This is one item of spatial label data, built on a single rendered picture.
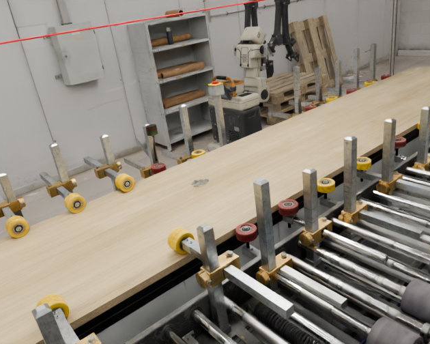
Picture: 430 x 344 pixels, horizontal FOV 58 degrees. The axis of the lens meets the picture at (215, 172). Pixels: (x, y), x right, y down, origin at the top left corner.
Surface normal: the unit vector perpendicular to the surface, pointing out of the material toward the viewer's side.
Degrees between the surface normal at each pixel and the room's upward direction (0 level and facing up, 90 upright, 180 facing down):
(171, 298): 90
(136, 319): 90
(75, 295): 0
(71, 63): 90
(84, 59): 90
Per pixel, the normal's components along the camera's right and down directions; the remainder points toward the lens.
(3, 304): -0.14, -0.90
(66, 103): 0.62, 0.24
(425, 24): -0.77, 0.35
